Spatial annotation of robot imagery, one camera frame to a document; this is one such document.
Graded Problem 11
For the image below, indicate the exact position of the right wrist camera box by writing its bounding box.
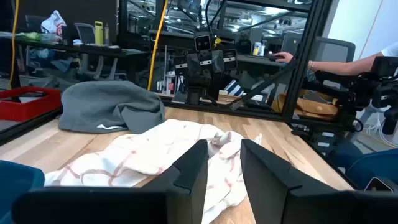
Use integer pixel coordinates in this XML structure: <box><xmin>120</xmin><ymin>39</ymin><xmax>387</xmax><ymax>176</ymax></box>
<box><xmin>194</xmin><ymin>32</ymin><xmax>213</xmax><ymax>53</ymax></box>

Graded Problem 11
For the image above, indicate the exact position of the black keyboard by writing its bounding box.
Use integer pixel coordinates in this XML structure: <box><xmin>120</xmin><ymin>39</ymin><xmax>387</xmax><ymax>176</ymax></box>
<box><xmin>80</xmin><ymin>43</ymin><xmax>122</xmax><ymax>53</ymax></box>

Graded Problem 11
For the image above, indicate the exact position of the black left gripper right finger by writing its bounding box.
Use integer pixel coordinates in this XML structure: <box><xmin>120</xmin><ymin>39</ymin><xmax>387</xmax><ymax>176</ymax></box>
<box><xmin>240</xmin><ymin>138</ymin><xmax>398</xmax><ymax>224</ymax></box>

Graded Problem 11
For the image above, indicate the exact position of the white cable bundle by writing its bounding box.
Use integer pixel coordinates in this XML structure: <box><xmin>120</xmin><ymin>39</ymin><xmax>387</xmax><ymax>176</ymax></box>
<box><xmin>366</xmin><ymin>113</ymin><xmax>398</xmax><ymax>149</ymax></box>

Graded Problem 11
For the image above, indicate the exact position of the red plastic crate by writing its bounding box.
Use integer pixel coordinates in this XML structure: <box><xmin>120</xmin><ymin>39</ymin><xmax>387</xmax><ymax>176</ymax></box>
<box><xmin>0</xmin><ymin>86</ymin><xmax>62</xmax><ymax>122</ymax></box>

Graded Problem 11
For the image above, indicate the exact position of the plain grey towel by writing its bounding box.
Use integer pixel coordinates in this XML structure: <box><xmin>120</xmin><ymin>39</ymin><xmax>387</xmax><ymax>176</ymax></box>
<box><xmin>58</xmin><ymin>80</ymin><xmax>165</xmax><ymax>134</ymax></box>

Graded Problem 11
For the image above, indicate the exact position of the yellow cable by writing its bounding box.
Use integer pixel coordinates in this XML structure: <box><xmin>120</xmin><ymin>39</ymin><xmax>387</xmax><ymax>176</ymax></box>
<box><xmin>147</xmin><ymin>0</ymin><xmax>169</xmax><ymax>91</ymax></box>
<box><xmin>7</xmin><ymin>0</ymin><xmax>20</xmax><ymax>90</ymax></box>

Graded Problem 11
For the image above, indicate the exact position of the navy blue fabric bin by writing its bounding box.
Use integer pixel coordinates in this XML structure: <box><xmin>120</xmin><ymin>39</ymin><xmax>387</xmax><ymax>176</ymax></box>
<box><xmin>0</xmin><ymin>160</ymin><xmax>45</xmax><ymax>224</ymax></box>

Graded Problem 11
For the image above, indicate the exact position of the person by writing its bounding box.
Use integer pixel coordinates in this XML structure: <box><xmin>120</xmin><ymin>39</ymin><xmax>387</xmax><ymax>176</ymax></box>
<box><xmin>273</xmin><ymin>42</ymin><xmax>398</xmax><ymax>77</ymax></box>

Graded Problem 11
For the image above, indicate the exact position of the black desk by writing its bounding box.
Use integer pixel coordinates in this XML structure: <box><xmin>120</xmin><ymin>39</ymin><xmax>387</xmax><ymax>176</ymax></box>
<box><xmin>15</xmin><ymin>39</ymin><xmax>150</xmax><ymax>83</ymax></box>

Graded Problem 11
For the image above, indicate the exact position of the white plastic bag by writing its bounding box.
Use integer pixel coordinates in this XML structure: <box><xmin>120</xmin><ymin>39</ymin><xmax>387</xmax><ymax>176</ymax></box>
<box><xmin>40</xmin><ymin>9</ymin><xmax>67</xmax><ymax>35</ymax></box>

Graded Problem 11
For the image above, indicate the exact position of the brown paper bag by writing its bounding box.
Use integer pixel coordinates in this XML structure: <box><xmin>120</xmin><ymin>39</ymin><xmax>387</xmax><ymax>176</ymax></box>
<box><xmin>272</xmin><ymin>89</ymin><xmax>340</xmax><ymax>121</ymax></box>

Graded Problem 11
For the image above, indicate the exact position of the white red-checked towel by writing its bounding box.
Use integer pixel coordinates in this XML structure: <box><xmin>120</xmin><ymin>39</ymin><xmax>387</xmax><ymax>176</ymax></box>
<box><xmin>44</xmin><ymin>119</ymin><xmax>263</xmax><ymax>224</ymax></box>

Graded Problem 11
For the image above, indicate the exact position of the smartphone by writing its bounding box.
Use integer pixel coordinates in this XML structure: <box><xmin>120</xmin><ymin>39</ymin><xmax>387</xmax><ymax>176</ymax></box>
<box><xmin>363</xmin><ymin>176</ymin><xmax>394</xmax><ymax>192</ymax></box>

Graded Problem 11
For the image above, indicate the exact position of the person's leg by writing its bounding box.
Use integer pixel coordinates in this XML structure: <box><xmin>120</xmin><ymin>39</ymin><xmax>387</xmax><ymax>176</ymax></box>
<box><xmin>329</xmin><ymin>141</ymin><xmax>398</xmax><ymax>191</ymax></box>

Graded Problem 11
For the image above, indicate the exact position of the blue white striped cloth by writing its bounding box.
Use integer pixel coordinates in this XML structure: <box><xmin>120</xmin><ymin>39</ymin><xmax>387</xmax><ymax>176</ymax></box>
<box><xmin>223</xmin><ymin>79</ymin><xmax>246</xmax><ymax>97</ymax></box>

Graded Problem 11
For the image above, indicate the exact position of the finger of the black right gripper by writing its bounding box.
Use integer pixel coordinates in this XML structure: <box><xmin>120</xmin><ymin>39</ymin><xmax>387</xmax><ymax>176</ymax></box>
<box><xmin>185</xmin><ymin>52</ymin><xmax>203</xmax><ymax>88</ymax></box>
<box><xmin>211</xmin><ymin>49</ymin><xmax>225</xmax><ymax>75</ymax></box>

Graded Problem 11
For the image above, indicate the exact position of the yellow-green bottle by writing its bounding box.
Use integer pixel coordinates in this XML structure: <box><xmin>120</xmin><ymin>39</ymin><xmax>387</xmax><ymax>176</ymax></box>
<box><xmin>94</xmin><ymin>21</ymin><xmax>104</xmax><ymax>45</ymax></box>

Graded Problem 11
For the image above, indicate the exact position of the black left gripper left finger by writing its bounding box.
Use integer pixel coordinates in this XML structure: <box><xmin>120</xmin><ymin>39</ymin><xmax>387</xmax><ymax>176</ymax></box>
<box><xmin>12</xmin><ymin>139</ymin><xmax>208</xmax><ymax>224</ymax></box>

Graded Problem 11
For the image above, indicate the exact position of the white blue canister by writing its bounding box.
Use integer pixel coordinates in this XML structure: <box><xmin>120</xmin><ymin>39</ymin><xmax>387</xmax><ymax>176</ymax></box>
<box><xmin>252</xmin><ymin>41</ymin><xmax>267</xmax><ymax>57</ymax></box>

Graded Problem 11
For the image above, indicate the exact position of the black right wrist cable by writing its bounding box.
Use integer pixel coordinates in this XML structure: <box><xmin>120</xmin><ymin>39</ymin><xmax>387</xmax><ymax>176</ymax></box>
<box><xmin>203</xmin><ymin>0</ymin><xmax>228</xmax><ymax>35</ymax></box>

